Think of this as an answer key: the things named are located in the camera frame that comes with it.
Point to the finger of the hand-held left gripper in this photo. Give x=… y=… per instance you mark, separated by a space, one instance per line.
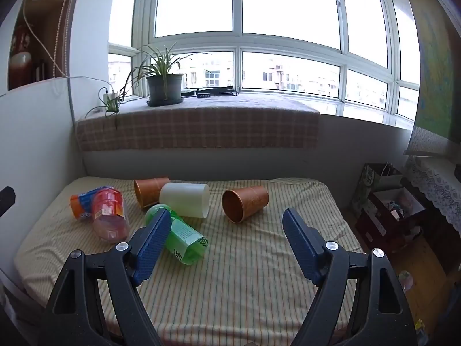
x=6 y=198

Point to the wooden shelf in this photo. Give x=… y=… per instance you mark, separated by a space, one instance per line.
x=39 y=25

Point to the red jar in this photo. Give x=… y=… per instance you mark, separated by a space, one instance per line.
x=19 y=66

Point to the orange cup with blue label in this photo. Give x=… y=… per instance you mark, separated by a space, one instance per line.
x=82 y=203

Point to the dark red cardboard box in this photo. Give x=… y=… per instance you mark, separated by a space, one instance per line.
x=381 y=223

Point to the pink transparent bottle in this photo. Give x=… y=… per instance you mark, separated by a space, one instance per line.
x=110 y=216

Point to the white cup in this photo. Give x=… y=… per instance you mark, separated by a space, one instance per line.
x=185 y=199

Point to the wall poster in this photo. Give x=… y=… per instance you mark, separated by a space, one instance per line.
x=434 y=65

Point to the white lace cloth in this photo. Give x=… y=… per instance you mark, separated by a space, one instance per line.
x=437 y=183

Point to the white power adapter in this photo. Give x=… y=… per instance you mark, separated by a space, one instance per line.
x=108 y=98

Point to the green plastic bottle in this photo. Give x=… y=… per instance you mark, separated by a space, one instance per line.
x=183 y=238

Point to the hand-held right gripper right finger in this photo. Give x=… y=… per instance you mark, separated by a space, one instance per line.
x=300 y=245

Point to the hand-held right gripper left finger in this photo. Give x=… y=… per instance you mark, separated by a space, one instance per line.
x=153 y=245

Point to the copper cup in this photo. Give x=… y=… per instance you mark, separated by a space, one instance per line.
x=252 y=200
x=149 y=190

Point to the white window frame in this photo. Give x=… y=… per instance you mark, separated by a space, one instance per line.
x=237 y=41

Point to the small green plant offshoot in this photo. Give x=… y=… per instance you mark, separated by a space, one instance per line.
x=108 y=108

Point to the checked cloth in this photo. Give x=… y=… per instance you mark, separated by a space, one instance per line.
x=216 y=129

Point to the potted spider plant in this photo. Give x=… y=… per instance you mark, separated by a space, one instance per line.
x=165 y=86

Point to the green paper bag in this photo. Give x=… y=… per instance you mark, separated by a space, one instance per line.
x=371 y=183

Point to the small clear jar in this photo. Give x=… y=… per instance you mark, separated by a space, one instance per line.
x=406 y=281

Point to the black device on windowsill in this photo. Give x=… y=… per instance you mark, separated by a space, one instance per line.
x=212 y=92

